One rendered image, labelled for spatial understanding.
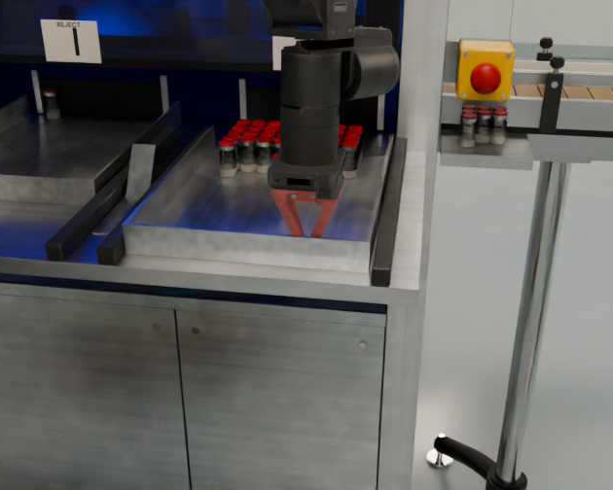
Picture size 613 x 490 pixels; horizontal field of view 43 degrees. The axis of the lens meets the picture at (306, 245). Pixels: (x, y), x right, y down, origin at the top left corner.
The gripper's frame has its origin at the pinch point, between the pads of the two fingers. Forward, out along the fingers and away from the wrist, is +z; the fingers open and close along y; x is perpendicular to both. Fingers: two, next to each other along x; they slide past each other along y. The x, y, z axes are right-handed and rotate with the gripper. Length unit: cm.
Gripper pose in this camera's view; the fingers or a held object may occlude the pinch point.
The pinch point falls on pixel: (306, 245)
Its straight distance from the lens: 79.3
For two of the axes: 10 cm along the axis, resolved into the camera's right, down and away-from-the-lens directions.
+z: -0.2, 9.3, 3.6
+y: 1.4, -3.6, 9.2
